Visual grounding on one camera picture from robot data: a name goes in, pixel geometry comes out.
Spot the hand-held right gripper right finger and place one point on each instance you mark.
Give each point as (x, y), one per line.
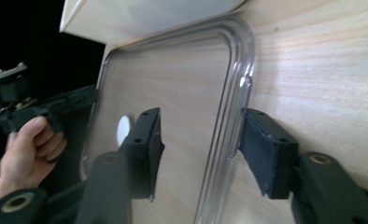
(269, 155)

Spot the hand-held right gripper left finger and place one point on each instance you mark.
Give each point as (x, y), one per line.
(144, 149)

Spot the clear plastic lid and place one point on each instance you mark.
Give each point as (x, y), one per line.
(179, 93)

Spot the cream divided storage box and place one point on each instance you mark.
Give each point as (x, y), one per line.
(141, 15)

